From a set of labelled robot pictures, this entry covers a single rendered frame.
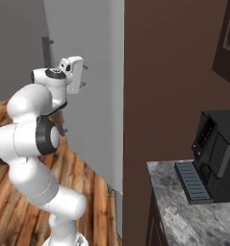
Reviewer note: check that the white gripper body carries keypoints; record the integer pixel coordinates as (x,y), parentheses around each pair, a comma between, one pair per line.
(75,75)

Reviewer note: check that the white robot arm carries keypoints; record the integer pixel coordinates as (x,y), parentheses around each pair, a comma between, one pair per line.
(26,141)

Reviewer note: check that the grey fridge door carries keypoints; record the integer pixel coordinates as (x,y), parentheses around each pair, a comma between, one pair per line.
(94,121)

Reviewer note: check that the grey fridge body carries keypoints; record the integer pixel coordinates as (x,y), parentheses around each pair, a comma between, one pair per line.
(118,214)

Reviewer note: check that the brown tall cabinet panel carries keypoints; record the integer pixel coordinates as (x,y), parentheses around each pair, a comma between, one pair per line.
(171,80)

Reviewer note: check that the black coffee machine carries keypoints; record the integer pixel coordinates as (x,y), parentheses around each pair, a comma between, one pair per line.
(216,157)

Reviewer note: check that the dark brown base cabinet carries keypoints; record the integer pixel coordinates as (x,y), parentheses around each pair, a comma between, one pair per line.
(155,224)

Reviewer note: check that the dark brown wall cupboard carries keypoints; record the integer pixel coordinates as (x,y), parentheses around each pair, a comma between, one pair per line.
(227,41)

